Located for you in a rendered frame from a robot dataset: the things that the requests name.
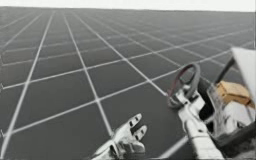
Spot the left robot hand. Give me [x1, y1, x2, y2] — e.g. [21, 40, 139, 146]
[112, 112, 148, 158]

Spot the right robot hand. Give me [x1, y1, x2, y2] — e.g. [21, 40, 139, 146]
[169, 84, 206, 116]

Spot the dark steering wheel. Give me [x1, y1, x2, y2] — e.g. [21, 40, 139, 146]
[166, 62, 202, 110]

